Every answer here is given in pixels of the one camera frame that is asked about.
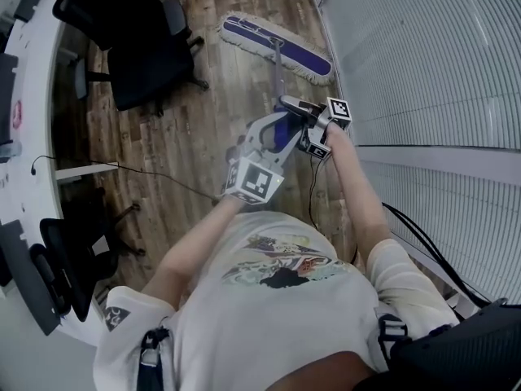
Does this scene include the white venetian blinds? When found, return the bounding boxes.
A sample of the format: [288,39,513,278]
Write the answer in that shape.
[360,159,521,305]
[319,0,521,151]

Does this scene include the small clear plastic container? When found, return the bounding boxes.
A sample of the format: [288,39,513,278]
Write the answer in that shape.
[0,141,22,163]

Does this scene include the black harness strap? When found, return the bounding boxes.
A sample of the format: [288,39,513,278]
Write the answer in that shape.
[137,326,171,391]
[376,314,409,356]

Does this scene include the white printed t-shirt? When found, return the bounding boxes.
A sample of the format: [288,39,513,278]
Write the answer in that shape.
[92,209,461,391]

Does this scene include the black monitor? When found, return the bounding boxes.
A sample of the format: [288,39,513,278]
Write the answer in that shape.
[0,53,20,147]

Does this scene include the black mesh office chair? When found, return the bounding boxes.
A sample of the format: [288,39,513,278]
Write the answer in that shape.
[38,187,147,324]

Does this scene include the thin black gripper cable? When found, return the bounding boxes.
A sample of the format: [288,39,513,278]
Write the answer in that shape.
[307,156,360,265]

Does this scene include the white curved office desk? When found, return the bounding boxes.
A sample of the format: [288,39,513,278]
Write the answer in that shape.
[0,0,105,346]

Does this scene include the wooden floor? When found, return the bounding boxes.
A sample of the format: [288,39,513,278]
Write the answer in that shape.
[50,0,392,301]

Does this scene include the person's right forearm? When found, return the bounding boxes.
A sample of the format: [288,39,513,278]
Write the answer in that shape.
[325,122,395,270]

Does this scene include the blue-handled mop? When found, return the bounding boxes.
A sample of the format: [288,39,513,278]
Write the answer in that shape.
[217,12,335,156]

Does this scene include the thick black cable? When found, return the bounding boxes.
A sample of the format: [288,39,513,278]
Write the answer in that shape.
[382,201,492,308]

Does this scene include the black chest-mounted device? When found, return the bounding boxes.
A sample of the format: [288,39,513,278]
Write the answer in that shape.
[388,298,521,391]

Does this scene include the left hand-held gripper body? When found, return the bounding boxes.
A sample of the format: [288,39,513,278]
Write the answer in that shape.
[224,134,286,207]

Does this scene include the person's left forearm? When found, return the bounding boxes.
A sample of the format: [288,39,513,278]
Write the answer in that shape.
[140,195,247,303]

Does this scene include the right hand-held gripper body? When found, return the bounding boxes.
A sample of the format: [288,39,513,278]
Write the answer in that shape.
[296,97,352,160]

